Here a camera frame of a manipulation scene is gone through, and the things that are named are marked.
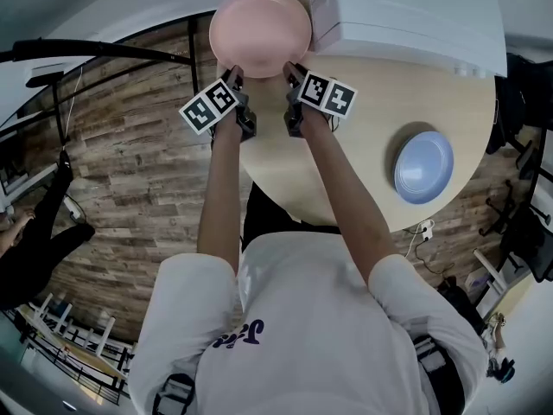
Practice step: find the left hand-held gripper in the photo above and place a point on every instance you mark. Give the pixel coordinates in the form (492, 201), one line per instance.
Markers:
(207, 106)

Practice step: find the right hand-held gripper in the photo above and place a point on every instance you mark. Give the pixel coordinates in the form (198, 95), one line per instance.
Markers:
(328, 93)

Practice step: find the pink plate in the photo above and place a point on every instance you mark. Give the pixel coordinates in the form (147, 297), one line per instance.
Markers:
(259, 28)

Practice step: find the large blue plate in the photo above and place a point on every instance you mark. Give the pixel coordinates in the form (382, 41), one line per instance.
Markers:
(423, 167)

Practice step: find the person's left forearm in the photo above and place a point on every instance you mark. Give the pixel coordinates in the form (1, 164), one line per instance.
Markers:
(220, 197)

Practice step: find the person's right forearm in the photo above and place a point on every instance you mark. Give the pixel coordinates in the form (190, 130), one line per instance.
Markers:
(345, 197)

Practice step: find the white plastic box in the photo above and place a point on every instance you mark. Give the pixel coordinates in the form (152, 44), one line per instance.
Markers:
(410, 15)

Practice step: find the person's black trousers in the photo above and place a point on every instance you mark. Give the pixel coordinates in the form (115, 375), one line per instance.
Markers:
(263, 218)

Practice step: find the white power strip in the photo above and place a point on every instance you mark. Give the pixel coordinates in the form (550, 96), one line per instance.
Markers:
(427, 229)
(72, 208)

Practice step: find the black mesh office chair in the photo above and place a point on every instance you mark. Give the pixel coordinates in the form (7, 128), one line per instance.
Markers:
(527, 231)
(514, 102)

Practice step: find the person's white t-shirt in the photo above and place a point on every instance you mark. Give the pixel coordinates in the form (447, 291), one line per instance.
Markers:
(311, 318)

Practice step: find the black bag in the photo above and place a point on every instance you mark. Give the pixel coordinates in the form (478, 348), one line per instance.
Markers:
(460, 305)

